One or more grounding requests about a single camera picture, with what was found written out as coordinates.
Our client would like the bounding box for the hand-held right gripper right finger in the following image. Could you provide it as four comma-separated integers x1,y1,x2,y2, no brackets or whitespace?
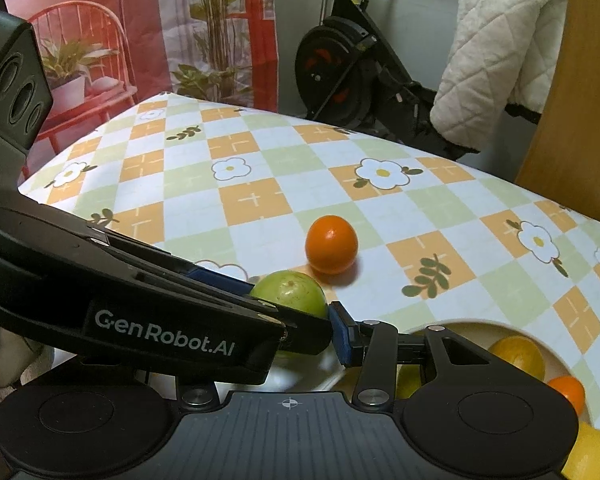
328,301,492,408

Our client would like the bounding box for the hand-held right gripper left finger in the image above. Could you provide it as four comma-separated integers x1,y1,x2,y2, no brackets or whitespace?
178,382,221,407

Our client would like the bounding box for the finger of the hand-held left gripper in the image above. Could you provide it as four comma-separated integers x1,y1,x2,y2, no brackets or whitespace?
250,297,334,357
105,237,254,298

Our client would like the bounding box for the green round fruit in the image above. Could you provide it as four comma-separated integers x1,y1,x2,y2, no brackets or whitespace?
249,269,329,360

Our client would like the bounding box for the small lemon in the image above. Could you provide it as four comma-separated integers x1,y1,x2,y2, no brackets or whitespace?
396,363,425,400

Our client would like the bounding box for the beige plate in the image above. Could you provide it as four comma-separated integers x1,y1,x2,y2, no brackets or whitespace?
325,317,595,426

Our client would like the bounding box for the dull yellowish orange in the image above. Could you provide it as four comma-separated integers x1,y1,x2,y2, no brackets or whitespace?
486,335,547,382

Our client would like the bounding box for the round orange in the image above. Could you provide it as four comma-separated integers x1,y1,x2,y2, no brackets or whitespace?
547,374,587,417

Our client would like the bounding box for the large lemon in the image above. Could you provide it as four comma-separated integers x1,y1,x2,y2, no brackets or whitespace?
560,420,600,480

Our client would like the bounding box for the small round tangerine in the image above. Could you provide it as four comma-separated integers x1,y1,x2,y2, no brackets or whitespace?
304,214,360,276

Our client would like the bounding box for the checkered floral tablecloth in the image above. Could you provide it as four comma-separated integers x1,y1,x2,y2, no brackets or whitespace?
17,91,600,480

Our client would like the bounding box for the black exercise bike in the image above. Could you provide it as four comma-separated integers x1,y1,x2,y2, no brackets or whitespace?
295,0,543,161

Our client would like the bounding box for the red printed backdrop cloth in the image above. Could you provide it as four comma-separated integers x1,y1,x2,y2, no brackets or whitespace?
0,0,281,196

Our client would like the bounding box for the white quilted jacket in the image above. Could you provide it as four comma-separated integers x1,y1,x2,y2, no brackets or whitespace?
428,0,571,155

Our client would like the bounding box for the brown wooden board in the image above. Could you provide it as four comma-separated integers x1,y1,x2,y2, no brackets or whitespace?
514,0,600,235

